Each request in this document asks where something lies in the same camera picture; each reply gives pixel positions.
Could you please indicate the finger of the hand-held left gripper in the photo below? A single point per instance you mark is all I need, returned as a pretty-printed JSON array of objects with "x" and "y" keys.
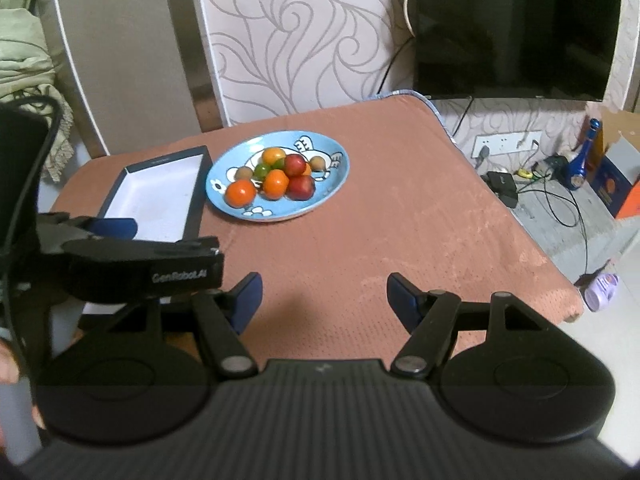
[{"x": 117, "y": 227}]

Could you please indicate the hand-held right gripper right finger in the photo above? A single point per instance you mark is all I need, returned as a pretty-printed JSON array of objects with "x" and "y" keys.
[{"x": 402, "y": 301}]

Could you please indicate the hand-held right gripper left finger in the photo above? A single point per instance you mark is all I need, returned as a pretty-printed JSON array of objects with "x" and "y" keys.
[{"x": 250, "y": 305}]

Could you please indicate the black box with white inside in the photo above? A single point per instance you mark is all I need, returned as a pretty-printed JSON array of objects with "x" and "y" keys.
[{"x": 160, "y": 190}]

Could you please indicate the small orange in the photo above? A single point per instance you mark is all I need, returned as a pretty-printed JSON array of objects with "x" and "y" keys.
[
  {"x": 275, "y": 184},
  {"x": 274, "y": 154},
  {"x": 241, "y": 192}
]

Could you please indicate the blue cartoon tiger plate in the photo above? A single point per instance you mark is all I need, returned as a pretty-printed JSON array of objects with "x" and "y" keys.
[{"x": 320, "y": 195}]

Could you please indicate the person's left hand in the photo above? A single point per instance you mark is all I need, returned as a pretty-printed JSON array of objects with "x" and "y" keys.
[{"x": 9, "y": 362}]

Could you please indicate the black power adapter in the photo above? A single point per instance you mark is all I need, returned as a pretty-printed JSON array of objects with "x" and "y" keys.
[
  {"x": 502, "y": 186},
  {"x": 553, "y": 163}
]

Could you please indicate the grey power plug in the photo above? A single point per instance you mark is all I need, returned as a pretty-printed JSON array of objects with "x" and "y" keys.
[{"x": 482, "y": 154}]

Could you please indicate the green curtain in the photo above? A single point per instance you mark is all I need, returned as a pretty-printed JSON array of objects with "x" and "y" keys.
[{"x": 22, "y": 50}]

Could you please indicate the blue bottle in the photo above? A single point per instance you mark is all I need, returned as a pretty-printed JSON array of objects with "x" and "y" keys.
[{"x": 580, "y": 170}]

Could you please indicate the orange cardboard box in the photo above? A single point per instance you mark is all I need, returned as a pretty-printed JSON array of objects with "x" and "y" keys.
[{"x": 617, "y": 182}]

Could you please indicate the black television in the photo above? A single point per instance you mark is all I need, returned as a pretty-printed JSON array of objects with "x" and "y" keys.
[{"x": 515, "y": 30}]

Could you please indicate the white wall socket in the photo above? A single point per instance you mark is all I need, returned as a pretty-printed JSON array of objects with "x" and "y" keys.
[{"x": 507, "y": 142}]

